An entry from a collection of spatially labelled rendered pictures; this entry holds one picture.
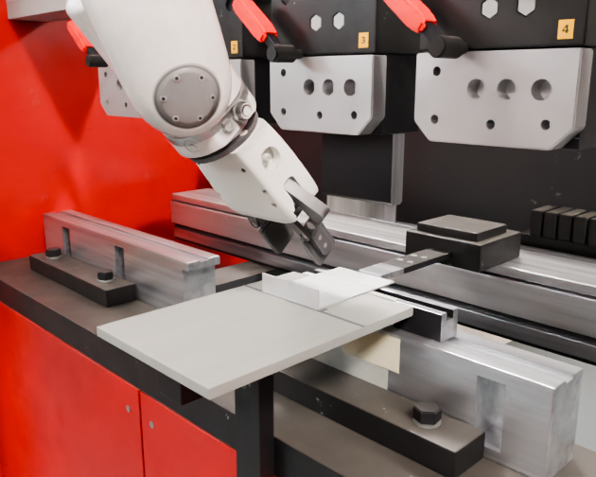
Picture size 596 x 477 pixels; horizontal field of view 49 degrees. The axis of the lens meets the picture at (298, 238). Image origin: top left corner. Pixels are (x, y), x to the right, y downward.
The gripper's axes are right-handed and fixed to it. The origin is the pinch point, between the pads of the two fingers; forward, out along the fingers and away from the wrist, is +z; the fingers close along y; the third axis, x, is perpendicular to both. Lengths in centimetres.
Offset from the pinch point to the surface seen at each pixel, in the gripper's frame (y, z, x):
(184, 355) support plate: -3.9, -6.1, 17.6
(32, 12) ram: 72, -18, -21
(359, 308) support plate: -6.6, 6.6, 2.5
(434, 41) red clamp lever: -16.0, -14.9, -12.4
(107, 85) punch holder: 46.0, -9.3, -12.9
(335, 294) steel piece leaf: -2.5, 7.0, 1.6
